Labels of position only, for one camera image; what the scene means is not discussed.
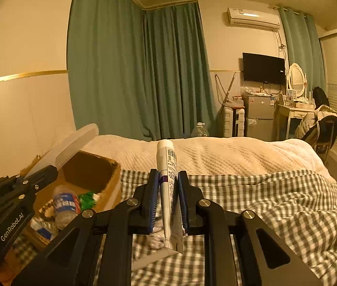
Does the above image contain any silver fridge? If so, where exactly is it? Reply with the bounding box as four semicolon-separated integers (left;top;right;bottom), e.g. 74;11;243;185
242;93;276;142

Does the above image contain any white air conditioner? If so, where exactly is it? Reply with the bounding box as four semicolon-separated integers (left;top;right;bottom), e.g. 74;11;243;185
227;7;281;32

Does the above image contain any black wall television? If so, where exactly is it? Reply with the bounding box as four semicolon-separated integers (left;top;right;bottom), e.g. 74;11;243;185
242;52;286;85

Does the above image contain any brown cardboard box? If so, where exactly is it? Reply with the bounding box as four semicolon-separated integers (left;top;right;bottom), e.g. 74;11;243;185
0;150;123;276

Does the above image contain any green checked blanket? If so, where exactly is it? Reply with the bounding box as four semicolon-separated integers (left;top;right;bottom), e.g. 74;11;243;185
12;169;337;286

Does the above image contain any black bag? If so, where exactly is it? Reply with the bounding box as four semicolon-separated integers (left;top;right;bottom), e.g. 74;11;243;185
312;86;330;109

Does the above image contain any dark chair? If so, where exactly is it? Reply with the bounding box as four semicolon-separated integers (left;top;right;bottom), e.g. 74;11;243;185
302;121;336;161

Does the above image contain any white oval mirror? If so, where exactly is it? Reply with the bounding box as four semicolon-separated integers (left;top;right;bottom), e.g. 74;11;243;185
287;63;306;97

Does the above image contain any green medicine box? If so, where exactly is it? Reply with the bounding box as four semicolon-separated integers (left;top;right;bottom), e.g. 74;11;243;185
77;191;100;210

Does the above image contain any white fluffy blanket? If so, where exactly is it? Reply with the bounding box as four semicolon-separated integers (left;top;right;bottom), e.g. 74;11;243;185
82;134;336;184

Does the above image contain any white dressing table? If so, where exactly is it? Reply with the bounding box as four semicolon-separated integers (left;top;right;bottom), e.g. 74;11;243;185
276;103;316;140

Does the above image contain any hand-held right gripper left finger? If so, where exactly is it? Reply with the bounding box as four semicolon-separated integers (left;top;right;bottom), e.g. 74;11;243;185
12;169;161;286

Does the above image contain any clear bottle blue label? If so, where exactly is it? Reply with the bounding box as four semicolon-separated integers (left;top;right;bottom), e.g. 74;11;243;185
52;185;81;230

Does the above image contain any white suitcase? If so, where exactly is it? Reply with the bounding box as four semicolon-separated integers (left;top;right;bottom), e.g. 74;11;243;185
222;107;245;138

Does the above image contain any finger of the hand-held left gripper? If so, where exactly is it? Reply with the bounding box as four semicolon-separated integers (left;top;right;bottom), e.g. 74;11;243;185
14;165;58;199

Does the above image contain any white toothpaste tube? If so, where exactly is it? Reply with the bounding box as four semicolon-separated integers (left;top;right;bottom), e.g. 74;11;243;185
156;139;184;254

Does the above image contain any leaning broom stick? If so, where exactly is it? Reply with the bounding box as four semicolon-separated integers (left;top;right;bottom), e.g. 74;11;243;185
220;71;237;108

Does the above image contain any white plastic comb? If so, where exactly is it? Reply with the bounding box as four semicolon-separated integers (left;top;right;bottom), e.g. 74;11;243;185
24;123;100;182

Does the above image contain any white flat card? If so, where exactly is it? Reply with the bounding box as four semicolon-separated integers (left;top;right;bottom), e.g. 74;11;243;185
131;246;181;271

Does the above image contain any clear water jug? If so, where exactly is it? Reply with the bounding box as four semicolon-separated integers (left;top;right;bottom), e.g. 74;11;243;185
196;122;210;138

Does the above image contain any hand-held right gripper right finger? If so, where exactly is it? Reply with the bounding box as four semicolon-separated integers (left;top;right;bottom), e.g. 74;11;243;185
178;170;324;286

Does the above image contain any green curtain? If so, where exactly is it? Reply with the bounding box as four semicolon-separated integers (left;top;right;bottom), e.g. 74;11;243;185
141;1;218;140
278;6;327;96
67;0;148;142

